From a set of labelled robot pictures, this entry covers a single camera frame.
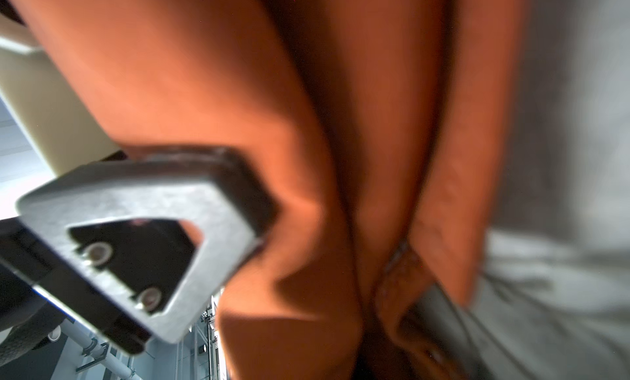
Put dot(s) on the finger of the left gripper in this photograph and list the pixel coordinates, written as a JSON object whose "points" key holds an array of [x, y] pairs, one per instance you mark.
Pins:
{"points": [[135, 249]]}

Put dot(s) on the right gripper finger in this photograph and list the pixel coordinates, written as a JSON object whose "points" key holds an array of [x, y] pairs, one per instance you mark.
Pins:
{"points": [[452, 331]]}

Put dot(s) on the rust brown skirt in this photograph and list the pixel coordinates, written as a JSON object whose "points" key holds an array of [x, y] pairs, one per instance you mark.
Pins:
{"points": [[379, 126]]}

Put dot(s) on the floral table mat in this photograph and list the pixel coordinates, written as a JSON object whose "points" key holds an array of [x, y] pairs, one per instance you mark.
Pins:
{"points": [[554, 299]]}

